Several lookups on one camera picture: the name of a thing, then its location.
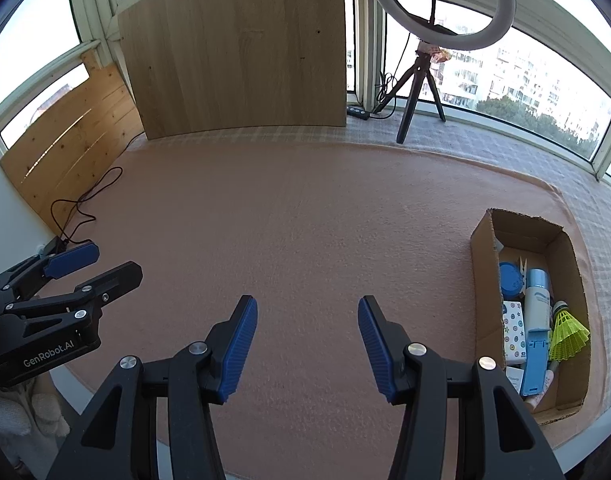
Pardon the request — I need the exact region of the pine wood panel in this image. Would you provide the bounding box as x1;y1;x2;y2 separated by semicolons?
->
0;51;146;231

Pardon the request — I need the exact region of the light blue white bottle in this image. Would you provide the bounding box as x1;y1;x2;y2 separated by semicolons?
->
523;268;553;333

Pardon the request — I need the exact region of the white window frame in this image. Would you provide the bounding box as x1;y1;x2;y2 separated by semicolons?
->
0;0;611;181

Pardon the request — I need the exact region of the black power cable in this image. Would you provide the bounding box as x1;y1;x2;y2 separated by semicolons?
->
50;166;124;243

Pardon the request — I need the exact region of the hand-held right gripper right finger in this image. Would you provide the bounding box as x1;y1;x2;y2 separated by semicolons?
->
358;295;566;480

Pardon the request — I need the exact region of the light blue plastic case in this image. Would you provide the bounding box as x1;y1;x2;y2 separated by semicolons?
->
519;327;551;397

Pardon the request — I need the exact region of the person's left hand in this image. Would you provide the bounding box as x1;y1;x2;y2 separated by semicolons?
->
0;377;69;441

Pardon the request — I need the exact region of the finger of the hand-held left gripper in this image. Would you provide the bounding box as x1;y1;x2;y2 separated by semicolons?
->
3;261;144;328
0;241;100;306

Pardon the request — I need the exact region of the pink bottle grey cap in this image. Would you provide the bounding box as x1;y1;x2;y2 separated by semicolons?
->
524;362;561;410

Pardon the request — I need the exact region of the patterned white lighter box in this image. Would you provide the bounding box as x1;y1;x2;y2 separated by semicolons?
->
502;301;526;348

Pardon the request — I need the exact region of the light wooden board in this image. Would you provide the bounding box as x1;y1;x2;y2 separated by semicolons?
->
116;0;347;141

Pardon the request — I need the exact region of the yellow shuttlecock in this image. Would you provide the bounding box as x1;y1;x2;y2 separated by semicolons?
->
548;301;591;363

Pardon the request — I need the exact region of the blue round lid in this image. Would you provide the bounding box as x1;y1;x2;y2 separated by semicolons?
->
499;261;525;300

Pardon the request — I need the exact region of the cardboard box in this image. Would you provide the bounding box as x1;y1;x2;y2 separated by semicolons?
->
469;207;591;426

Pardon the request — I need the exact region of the white ring light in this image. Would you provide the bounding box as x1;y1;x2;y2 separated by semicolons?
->
366;0;516;52

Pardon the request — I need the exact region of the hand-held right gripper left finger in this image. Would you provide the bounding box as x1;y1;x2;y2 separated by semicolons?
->
46;294;259;480

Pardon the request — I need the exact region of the black ring light cable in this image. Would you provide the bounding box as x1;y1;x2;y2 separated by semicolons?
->
374;30;411;118

